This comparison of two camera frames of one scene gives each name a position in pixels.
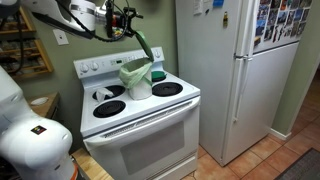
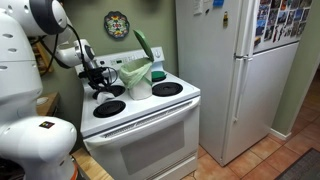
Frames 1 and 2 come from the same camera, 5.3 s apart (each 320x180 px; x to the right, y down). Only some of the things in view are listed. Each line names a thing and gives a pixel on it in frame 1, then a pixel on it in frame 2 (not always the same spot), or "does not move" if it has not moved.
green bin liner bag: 132,71 does not move
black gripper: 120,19 to 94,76
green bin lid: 145,45 does not move
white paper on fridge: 197,7 does not move
